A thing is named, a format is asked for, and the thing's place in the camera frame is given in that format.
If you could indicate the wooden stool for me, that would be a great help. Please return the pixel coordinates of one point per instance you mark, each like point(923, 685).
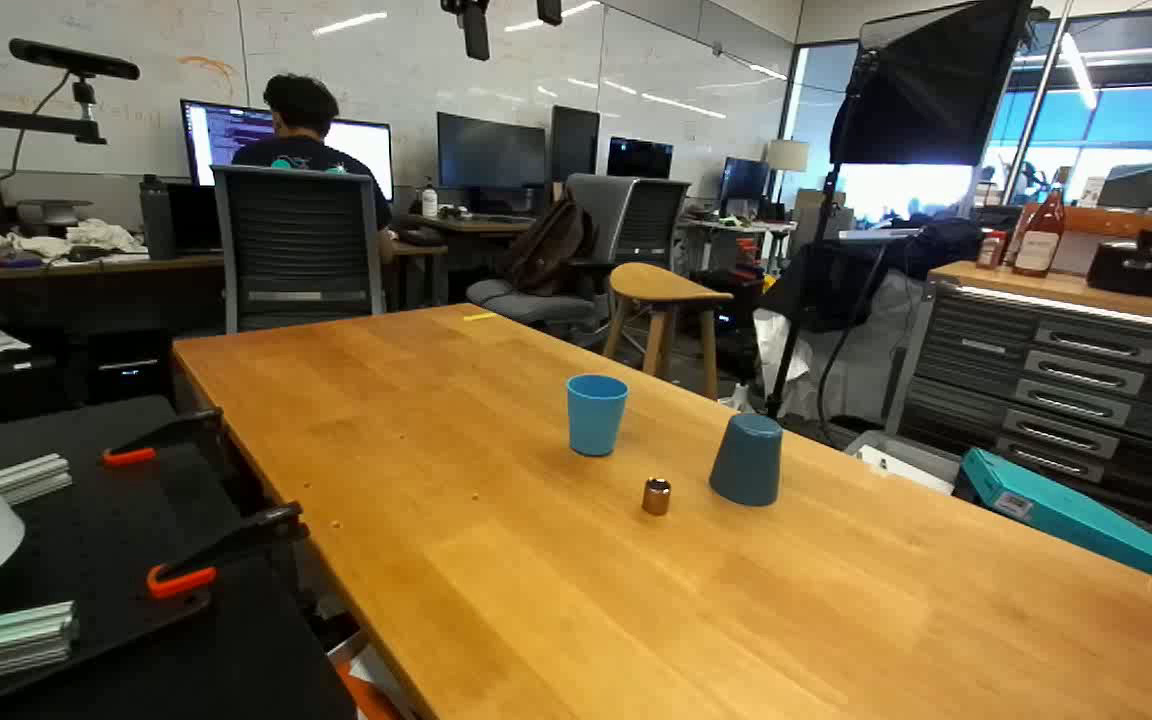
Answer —
point(663, 295)

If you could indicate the grey drawer cabinet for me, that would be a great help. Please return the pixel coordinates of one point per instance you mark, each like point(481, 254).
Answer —
point(1038, 369)

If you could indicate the computer monitor lit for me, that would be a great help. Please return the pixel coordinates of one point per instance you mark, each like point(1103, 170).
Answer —
point(213, 134)

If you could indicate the dark blue upturned cup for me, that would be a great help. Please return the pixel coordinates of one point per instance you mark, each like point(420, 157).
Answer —
point(744, 460)

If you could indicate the teal flat case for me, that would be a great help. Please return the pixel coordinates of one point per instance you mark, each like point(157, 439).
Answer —
point(1057, 510)

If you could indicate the orange black clamp near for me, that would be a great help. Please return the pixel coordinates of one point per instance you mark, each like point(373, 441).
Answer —
point(203, 566)

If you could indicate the orange black clamp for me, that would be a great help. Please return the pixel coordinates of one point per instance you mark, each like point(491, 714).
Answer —
point(203, 566)
point(203, 430)

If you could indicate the light blue plastic cup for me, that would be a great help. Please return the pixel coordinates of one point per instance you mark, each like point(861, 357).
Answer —
point(595, 413)

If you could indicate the orange black clamp far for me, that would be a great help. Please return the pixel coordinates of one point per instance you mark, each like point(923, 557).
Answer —
point(203, 430)

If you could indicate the seated person dark shirt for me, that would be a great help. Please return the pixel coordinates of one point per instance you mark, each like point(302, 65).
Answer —
point(302, 117)

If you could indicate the black camera on mount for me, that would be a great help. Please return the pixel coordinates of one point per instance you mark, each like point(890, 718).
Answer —
point(74, 58)

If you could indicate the black softbox light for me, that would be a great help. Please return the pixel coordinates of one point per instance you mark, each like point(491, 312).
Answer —
point(927, 85)

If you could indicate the grey mesh office chair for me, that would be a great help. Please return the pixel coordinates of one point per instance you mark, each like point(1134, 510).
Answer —
point(296, 244)

